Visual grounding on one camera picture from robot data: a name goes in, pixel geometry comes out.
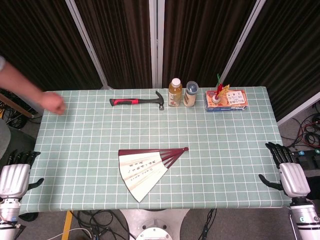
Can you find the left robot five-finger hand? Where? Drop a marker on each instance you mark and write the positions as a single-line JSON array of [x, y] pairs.
[[13, 178]]

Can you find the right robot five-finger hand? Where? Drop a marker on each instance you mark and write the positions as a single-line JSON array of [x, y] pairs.
[[295, 178]]

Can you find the person's bare hand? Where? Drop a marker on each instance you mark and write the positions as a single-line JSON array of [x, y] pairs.
[[52, 103]]

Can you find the paper folding fan red ribs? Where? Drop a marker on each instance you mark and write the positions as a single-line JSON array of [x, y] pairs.
[[140, 172]]

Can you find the person's bare forearm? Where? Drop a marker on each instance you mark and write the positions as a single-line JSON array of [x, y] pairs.
[[17, 80]]

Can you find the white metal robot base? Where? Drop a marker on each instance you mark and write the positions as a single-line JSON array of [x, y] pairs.
[[153, 225]]

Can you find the person's black trouser leg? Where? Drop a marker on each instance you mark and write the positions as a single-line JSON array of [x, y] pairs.
[[315, 187]]

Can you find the black power strip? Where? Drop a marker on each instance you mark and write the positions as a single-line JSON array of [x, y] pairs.
[[308, 152]]

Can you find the brown wooden bar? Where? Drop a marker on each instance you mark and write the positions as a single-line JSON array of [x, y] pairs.
[[17, 107]]

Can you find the dark ribbed partition panel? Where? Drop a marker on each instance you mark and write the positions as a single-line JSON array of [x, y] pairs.
[[200, 40], [37, 37], [287, 62], [120, 42]]

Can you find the yellow floor tape strip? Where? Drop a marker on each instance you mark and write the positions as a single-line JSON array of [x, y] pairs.
[[67, 222]]

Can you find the green grid tablecloth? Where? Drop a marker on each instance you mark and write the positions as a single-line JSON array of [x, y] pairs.
[[212, 150]]

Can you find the orange blue tissue pack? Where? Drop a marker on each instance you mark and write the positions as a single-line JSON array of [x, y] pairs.
[[232, 101]]

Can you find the red yellow feather shuttlecock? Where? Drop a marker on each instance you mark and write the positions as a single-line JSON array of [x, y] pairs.
[[220, 88]]

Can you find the yellow tea bottle white cap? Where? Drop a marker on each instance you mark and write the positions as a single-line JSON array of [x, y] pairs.
[[174, 95]]

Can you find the beige jar clear lid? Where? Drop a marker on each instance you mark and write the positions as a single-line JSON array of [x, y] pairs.
[[190, 97]]

